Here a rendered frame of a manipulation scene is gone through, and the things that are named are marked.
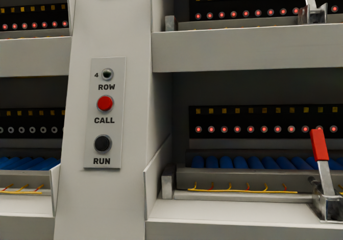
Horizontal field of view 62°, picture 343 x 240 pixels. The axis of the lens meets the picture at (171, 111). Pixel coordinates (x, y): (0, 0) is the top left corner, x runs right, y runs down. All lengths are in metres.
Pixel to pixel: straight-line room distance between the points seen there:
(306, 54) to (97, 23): 0.24
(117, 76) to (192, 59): 0.09
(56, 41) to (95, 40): 0.05
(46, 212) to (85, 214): 0.05
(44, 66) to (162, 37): 0.15
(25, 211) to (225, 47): 0.28
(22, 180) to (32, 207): 0.05
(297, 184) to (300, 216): 0.06
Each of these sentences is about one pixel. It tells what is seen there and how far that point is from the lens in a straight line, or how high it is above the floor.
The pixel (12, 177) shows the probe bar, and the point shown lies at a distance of 0.42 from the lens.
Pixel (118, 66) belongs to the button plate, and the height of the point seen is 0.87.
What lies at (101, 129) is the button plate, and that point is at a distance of 0.31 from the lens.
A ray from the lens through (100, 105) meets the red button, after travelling 0.31.
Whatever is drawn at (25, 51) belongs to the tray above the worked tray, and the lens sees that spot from 0.39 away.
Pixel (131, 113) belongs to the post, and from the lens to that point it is 0.31.
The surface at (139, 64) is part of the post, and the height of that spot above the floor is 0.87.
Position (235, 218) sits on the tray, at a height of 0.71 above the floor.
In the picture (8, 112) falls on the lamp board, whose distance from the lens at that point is 0.57.
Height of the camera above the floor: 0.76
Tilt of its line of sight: 12 degrees up
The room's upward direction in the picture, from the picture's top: 1 degrees clockwise
